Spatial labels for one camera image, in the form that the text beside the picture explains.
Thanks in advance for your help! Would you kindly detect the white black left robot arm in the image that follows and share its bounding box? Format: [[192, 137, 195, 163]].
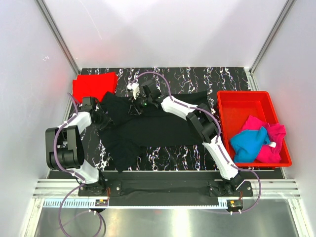
[[45, 97, 113, 196]]

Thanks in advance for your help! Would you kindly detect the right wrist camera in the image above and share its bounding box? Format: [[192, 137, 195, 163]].
[[127, 83, 140, 100]]

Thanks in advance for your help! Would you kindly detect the aluminium frame post left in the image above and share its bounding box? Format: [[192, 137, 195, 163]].
[[35, 0, 81, 75]]

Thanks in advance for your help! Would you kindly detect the aluminium frame post right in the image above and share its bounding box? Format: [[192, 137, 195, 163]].
[[249, 0, 296, 75]]

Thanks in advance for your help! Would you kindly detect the aluminium front rail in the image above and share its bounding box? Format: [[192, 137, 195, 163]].
[[33, 179, 301, 199]]

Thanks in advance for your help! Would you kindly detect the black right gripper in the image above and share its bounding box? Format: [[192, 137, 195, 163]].
[[128, 93, 152, 117]]

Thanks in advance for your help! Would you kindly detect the black t shirt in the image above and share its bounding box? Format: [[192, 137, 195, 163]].
[[94, 92, 213, 172]]

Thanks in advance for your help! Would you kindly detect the pink t shirt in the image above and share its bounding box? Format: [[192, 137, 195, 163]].
[[241, 116, 286, 163]]

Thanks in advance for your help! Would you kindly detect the folded red t shirt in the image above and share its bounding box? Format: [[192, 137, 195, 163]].
[[73, 72, 118, 102]]

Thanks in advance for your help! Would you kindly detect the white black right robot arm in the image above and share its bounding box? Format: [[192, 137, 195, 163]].
[[127, 80, 244, 196]]

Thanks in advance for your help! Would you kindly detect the aluminium frame post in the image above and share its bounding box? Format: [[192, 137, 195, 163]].
[[35, 0, 81, 75], [249, 0, 296, 75]]

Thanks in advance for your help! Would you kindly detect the red plastic bin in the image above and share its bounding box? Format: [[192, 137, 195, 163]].
[[217, 91, 292, 168]]

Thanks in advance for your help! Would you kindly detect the white slotted cable duct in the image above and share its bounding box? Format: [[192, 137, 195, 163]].
[[43, 198, 228, 210]]

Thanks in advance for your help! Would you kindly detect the blue t shirt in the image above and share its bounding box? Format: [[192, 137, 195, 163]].
[[230, 126, 270, 163]]

